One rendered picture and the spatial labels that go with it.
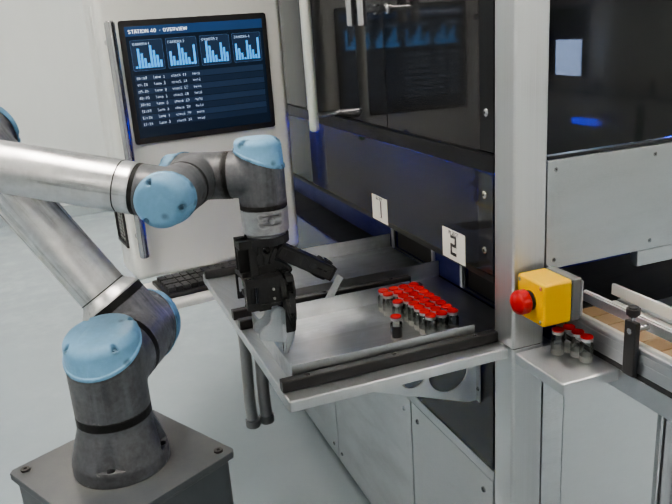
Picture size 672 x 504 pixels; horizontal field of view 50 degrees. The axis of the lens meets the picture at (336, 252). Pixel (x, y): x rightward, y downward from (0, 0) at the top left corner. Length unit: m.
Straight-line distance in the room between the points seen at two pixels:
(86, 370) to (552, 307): 0.71
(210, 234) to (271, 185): 0.98
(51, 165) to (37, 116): 5.48
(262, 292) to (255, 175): 0.19
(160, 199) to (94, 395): 0.32
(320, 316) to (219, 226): 0.71
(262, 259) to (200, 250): 0.93
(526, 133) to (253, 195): 0.44
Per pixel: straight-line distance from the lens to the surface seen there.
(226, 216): 2.08
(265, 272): 1.16
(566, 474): 1.50
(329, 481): 2.50
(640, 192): 1.36
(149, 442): 1.19
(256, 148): 1.10
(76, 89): 6.54
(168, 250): 2.05
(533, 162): 1.21
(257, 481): 2.54
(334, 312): 1.46
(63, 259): 1.25
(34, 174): 1.08
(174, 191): 0.99
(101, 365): 1.12
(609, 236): 1.34
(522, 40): 1.17
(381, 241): 1.85
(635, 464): 1.61
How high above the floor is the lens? 1.44
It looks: 18 degrees down
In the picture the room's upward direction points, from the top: 4 degrees counter-clockwise
